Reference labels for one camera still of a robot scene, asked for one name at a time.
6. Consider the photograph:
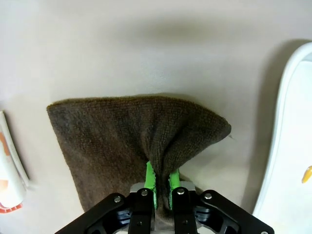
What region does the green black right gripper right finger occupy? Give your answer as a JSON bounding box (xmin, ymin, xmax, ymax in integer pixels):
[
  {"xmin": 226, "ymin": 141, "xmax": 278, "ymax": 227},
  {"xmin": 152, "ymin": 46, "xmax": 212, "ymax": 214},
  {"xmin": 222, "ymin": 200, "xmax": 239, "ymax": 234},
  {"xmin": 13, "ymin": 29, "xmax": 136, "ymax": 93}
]
[{"xmin": 168, "ymin": 169, "xmax": 275, "ymax": 234}]

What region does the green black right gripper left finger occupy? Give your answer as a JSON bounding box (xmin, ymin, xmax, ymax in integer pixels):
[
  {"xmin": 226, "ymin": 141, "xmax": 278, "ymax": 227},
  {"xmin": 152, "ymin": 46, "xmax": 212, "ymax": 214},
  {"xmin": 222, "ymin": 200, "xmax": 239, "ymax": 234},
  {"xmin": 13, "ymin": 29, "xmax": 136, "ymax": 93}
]
[{"xmin": 55, "ymin": 160, "xmax": 158, "ymax": 234}]

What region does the dark brown terry cloth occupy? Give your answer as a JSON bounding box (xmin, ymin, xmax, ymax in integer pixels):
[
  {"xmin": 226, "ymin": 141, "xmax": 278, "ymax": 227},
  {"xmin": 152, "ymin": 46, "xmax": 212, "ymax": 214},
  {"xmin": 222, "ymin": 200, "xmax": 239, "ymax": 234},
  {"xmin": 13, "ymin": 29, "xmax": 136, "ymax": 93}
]
[{"xmin": 46, "ymin": 94, "xmax": 232, "ymax": 233}]

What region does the white and orange wipes package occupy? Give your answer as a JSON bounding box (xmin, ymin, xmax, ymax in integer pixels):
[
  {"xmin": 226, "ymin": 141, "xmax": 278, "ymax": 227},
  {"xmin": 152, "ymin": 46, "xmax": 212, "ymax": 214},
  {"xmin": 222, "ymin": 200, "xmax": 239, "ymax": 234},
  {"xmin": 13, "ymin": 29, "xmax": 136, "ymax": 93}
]
[{"xmin": 0, "ymin": 111, "xmax": 30, "ymax": 215}]

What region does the silver metal baking tray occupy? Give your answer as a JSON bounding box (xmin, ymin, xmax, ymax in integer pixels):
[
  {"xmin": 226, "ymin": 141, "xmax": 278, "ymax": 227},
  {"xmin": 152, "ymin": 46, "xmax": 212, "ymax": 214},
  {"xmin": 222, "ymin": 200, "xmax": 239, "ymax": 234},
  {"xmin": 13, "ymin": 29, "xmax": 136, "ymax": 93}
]
[{"xmin": 252, "ymin": 41, "xmax": 312, "ymax": 234}]

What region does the small yellow piece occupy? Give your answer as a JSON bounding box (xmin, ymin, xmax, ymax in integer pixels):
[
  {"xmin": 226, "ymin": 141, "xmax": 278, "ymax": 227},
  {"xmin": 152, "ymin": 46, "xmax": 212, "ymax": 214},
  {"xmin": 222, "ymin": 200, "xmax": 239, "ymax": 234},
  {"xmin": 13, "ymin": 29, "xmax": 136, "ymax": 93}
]
[{"xmin": 301, "ymin": 165, "xmax": 312, "ymax": 184}]

